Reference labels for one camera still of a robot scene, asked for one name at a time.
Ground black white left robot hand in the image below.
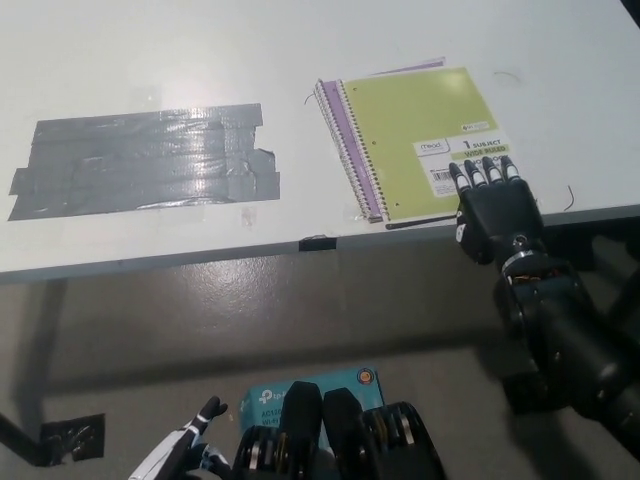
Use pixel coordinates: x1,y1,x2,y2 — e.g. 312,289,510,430
128,395,235,480

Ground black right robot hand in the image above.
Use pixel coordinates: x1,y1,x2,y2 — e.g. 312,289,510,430
448,152,547,266

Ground green Mead spiral notebook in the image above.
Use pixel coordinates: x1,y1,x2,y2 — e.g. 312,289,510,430
334,66,524,225

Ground black robot body blocks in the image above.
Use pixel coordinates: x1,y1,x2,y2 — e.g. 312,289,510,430
232,380,447,480

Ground teal TP-Link box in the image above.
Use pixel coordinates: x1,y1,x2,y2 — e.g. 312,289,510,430
237,366,386,451

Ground black floor tape patch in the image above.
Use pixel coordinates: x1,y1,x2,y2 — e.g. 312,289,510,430
40,412,107,462

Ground purple spiral notebook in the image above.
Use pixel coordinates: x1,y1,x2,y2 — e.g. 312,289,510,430
313,55,447,225

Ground grey duct tape patch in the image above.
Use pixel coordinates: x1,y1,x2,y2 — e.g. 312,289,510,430
7,103,282,222

